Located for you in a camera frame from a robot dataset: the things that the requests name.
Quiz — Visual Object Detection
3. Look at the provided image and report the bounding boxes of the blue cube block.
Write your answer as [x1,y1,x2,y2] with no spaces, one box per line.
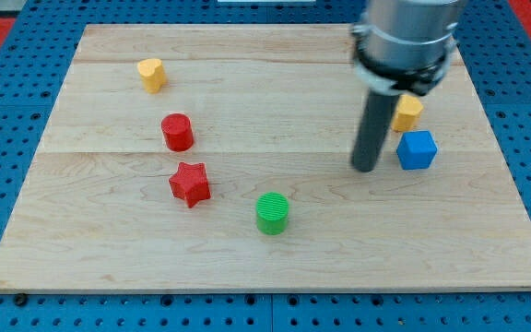
[396,130,438,170]

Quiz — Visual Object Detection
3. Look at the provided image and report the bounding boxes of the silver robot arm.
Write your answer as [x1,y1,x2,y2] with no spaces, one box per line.
[350,0,466,172]

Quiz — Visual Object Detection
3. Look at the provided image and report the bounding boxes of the yellow heart block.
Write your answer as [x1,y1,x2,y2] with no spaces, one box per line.
[136,58,167,94]

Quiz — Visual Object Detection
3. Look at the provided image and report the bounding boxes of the red star block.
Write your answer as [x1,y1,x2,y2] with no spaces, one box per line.
[169,162,211,208]

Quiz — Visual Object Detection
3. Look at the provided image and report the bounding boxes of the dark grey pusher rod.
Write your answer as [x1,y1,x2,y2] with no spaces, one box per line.
[351,89,400,172]

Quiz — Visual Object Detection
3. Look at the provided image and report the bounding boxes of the light wooden board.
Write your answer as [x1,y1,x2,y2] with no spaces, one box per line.
[0,24,531,294]

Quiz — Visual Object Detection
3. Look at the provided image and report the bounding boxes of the red cylinder block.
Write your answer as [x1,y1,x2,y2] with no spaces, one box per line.
[160,113,194,152]

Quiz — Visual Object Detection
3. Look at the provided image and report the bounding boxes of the green cylinder block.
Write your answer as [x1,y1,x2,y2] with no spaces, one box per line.
[255,192,289,235]

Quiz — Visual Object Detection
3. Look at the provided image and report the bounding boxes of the yellow hexagon block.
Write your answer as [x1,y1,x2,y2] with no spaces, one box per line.
[391,95,424,132]

